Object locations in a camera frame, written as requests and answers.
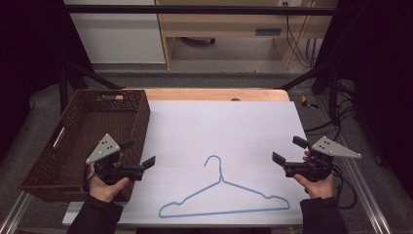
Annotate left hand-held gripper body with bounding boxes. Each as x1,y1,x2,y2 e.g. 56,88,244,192
85,133,144,186

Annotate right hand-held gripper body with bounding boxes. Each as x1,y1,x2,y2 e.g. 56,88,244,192
282,136,362,183

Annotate brown woven plastic basket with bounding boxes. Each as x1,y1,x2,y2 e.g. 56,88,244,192
18,89,152,204

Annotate blue wire clothes hanger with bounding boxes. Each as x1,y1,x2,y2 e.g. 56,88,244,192
158,154,291,219

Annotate person's left hand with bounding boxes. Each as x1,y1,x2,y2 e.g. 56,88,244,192
88,152,131,204

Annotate person's right hand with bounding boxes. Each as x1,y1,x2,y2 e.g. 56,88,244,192
292,149,336,200

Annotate yellow and black tool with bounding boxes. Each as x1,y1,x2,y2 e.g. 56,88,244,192
300,95,319,110

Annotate white paper sheet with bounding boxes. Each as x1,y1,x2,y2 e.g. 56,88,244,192
61,99,312,226

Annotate dark curtain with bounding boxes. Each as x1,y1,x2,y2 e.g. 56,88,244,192
0,0,95,162
315,0,413,198

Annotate white cabinet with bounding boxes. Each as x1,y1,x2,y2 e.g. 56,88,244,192
63,0,167,64

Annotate light wooden desk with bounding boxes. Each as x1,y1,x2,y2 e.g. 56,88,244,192
154,0,339,70

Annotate black floor cables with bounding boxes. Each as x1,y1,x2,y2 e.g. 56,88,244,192
304,79,358,141

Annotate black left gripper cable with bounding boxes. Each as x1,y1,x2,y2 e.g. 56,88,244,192
81,165,95,193

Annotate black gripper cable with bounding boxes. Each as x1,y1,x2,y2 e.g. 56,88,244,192
81,165,95,193
331,163,358,211

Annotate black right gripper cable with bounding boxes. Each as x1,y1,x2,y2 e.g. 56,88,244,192
331,163,358,211

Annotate aluminium frame rail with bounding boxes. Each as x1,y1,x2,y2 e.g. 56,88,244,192
336,136,394,234
0,190,34,234

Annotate black diagonal frame strut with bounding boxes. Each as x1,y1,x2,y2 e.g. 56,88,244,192
275,61,341,125
57,60,125,113

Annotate black hanging wall cables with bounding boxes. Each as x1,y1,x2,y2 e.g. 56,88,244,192
282,1,323,69

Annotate black cable under desk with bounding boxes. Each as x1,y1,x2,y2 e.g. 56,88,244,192
179,36,217,47

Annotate black horizontal frame bar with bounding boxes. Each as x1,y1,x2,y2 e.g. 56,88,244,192
63,4,337,17

